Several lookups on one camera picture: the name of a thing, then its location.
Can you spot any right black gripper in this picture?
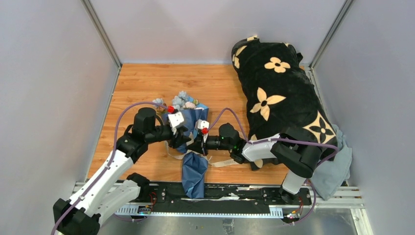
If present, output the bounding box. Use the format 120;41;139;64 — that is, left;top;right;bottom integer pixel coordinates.
185;134;232;157

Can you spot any blue wrapping paper sheet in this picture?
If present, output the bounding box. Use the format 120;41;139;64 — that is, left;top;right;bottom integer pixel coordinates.
177;104;209;199

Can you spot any cream printed ribbon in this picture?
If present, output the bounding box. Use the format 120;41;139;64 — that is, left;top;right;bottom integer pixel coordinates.
164;141;239;168

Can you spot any fake flower bunch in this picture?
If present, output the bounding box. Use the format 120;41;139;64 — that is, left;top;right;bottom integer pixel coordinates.
152;91;200;114

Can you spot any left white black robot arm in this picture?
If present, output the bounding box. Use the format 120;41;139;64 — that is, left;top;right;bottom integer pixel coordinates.
51;106;190;235

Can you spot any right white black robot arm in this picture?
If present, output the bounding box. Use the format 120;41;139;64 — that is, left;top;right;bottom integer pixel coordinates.
187;123;323;205

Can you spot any black floral plush blanket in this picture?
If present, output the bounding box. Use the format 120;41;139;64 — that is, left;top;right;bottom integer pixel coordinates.
231;35;338;171

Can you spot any grey blue cloth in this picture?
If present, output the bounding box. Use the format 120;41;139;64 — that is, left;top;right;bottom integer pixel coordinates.
311;124;352;200

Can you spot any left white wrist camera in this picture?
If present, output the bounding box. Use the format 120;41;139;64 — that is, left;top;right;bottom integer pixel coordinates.
167;112;185;128

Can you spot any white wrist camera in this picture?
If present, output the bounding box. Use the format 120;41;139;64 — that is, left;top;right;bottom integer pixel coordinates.
196;119;209;134
167;112;185;128

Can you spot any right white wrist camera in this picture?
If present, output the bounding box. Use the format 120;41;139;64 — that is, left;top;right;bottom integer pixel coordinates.
196;119;209;134

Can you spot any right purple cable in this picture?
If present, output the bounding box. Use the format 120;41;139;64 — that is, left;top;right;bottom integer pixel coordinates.
201;107;340;225

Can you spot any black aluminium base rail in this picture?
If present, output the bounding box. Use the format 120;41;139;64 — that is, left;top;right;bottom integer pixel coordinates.
66;180;366;224

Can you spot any left aluminium corner post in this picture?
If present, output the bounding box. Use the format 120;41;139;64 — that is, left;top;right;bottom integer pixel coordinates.
81;0;122;69

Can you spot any aluminium corner post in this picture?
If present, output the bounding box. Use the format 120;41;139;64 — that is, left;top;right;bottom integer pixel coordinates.
309;0;355;70
81;0;122;69

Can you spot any right aluminium corner post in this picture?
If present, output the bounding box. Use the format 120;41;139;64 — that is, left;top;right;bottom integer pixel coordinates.
309;0;355;70

